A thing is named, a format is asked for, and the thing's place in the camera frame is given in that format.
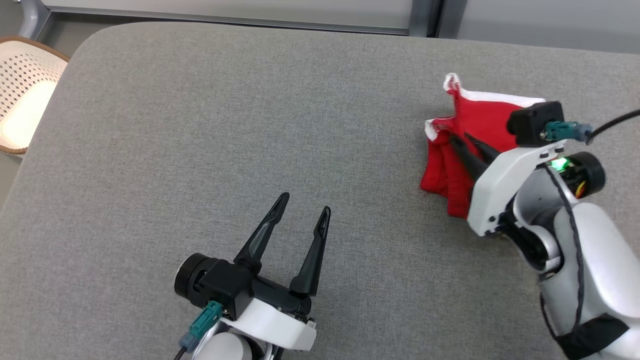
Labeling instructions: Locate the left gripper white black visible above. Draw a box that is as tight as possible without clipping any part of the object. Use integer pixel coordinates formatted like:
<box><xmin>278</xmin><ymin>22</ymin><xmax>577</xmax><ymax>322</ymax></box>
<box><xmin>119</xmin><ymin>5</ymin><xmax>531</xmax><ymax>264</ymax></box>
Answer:
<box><xmin>175</xmin><ymin>192</ymin><xmax>332</xmax><ymax>351</ymax></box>

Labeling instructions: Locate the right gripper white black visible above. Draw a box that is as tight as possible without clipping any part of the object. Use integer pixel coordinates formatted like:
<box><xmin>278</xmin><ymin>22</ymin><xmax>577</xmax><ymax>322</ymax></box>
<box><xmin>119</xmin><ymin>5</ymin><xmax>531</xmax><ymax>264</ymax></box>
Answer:
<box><xmin>448</xmin><ymin>132</ymin><xmax>607</xmax><ymax>237</ymax></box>

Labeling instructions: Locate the red garment thin-striped white trim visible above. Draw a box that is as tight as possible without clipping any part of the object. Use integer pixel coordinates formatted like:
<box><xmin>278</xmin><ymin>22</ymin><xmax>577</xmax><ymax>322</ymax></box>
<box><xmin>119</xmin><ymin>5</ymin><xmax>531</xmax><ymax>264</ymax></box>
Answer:
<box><xmin>419</xmin><ymin>73</ymin><xmax>548</xmax><ymax>220</ymax></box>

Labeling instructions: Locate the white perforated basket brown rim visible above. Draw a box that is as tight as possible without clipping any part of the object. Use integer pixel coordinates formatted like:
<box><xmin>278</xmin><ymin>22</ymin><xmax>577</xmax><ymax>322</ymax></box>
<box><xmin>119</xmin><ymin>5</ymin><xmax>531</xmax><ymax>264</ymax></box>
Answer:
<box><xmin>0</xmin><ymin>36</ymin><xmax>71</xmax><ymax>155</ymax></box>

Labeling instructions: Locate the right black cable teal plug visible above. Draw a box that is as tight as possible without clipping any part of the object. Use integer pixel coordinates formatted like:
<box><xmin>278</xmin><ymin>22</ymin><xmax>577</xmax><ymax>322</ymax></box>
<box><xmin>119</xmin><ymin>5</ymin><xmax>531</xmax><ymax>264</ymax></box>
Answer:
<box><xmin>545</xmin><ymin>109</ymin><xmax>640</xmax><ymax>146</ymax></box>

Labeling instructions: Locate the black cable teal plug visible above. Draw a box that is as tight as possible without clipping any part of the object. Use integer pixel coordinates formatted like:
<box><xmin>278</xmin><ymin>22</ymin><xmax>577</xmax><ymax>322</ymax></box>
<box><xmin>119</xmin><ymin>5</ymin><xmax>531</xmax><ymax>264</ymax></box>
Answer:
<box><xmin>545</xmin><ymin>109</ymin><xmax>640</xmax><ymax>146</ymax></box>
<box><xmin>172</xmin><ymin>300</ymin><xmax>224</xmax><ymax>360</ymax></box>

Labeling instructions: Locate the left black cable teal plug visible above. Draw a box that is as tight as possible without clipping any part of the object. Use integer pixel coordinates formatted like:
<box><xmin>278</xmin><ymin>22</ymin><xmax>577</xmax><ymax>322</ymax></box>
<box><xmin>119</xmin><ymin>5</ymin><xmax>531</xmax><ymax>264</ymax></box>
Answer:
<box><xmin>172</xmin><ymin>300</ymin><xmax>224</xmax><ymax>360</ymax></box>

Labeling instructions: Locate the grey partition post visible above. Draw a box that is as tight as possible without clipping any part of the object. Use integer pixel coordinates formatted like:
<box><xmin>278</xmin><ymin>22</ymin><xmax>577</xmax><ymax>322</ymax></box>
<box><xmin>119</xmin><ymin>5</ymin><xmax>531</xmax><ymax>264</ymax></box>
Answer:
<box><xmin>409</xmin><ymin>0</ymin><xmax>468</xmax><ymax>40</ymax></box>

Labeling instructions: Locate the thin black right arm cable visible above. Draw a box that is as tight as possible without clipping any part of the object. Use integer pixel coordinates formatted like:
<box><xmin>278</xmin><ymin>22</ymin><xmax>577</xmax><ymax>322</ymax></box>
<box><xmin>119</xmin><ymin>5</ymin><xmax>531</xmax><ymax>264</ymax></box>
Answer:
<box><xmin>542</xmin><ymin>165</ymin><xmax>586</xmax><ymax>346</ymax></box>

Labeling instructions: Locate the grey baseboard rail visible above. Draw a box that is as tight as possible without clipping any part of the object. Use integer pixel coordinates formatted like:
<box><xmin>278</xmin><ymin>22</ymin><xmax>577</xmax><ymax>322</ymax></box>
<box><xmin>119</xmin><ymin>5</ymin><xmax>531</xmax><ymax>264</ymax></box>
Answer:
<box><xmin>42</xmin><ymin>4</ymin><xmax>412</xmax><ymax>36</ymax></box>

